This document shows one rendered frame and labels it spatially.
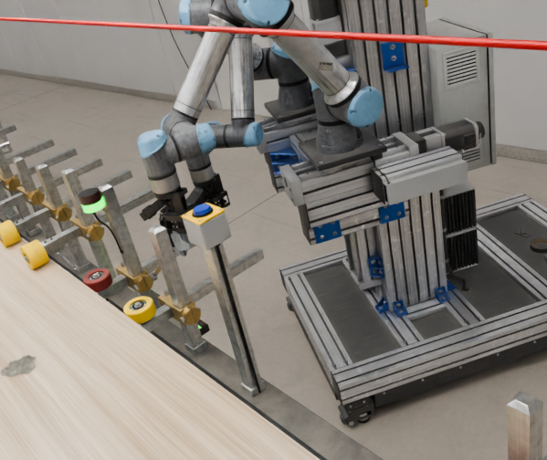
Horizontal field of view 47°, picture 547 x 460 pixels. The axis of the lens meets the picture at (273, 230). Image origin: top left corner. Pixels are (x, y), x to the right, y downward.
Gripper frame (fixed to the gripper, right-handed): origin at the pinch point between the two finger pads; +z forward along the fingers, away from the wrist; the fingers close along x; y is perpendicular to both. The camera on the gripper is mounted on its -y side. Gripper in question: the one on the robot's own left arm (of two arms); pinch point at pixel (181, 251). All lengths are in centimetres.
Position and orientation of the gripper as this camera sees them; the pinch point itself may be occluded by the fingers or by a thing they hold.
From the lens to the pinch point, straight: 177.3
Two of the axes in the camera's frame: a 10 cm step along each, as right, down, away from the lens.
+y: 8.6, 0.8, -5.0
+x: 4.7, -5.2, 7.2
